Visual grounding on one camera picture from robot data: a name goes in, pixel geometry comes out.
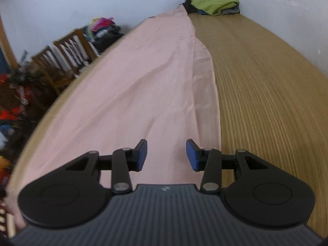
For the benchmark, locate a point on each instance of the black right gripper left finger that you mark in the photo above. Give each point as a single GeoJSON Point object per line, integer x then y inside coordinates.
{"type": "Point", "coordinates": [80, 190]}

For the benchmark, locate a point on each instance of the green folded garment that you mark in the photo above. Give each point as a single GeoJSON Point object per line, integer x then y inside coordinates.
{"type": "Point", "coordinates": [214, 7]}

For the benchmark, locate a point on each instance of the grey folded garment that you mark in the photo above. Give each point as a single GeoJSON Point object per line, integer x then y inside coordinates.
{"type": "Point", "coordinates": [231, 11]}

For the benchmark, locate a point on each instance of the black garment with pink trim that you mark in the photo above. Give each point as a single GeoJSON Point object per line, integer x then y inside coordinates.
{"type": "Point", "coordinates": [189, 7]}

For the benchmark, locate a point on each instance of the pile of colourful clothes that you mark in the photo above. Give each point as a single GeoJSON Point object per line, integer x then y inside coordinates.
{"type": "Point", "coordinates": [102, 33]}

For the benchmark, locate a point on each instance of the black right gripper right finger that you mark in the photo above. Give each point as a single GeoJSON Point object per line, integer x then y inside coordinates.
{"type": "Point", "coordinates": [252, 189]}

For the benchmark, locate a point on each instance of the blue folded garment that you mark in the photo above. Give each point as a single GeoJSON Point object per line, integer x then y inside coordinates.
{"type": "Point", "coordinates": [202, 12]}

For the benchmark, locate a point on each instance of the pink sheer fabric sheet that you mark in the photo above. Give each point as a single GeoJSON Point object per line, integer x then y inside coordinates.
{"type": "Point", "coordinates": [156, 83]}

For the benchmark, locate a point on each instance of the wooden chair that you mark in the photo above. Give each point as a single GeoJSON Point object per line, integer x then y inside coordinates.
{"type": "Point", "coordinates": [77, 51]}
{"type": "Point", "coordinates": [49, 64]}

